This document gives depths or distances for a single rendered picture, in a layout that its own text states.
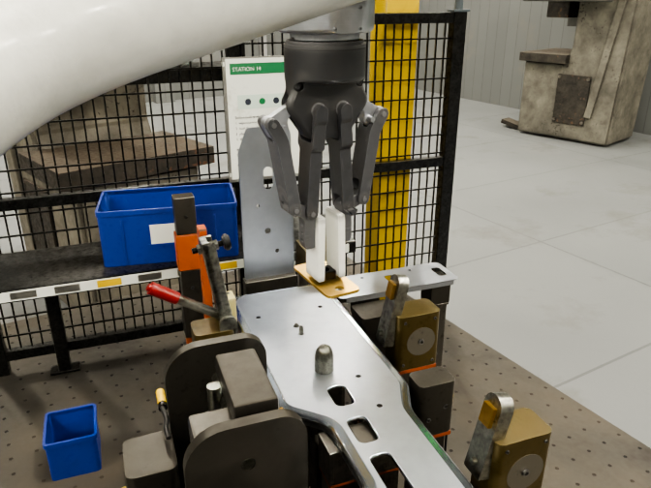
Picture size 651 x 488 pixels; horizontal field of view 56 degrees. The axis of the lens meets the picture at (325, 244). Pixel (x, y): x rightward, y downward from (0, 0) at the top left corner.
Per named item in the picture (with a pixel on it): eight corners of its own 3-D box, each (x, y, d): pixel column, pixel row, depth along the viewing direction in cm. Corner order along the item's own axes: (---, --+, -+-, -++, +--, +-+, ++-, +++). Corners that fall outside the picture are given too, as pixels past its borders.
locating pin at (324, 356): (336, 380, 104) (336, 347, 101) (318, 383, 102) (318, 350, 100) (329, 370, 106) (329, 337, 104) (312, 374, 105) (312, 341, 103)
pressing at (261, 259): (294, 273, 140) (291, 125, 127) (245, 280, 136) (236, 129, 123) (294, 272, 140) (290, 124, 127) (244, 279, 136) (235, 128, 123)
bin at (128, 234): (240, 256, 141) (237, 202, 136) (102, 268, 135) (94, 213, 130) (233, 230, 156) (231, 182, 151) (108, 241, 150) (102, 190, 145)
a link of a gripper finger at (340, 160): (319, 99, 59) (331, 96, 60) (329, 205, 64) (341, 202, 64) (338, 105, 56) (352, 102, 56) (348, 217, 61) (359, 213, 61)
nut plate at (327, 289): (361, 291, 62) (361, 281, 61) (327, 299, 60) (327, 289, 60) (323, 261, 69) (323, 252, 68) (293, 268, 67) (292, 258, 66)
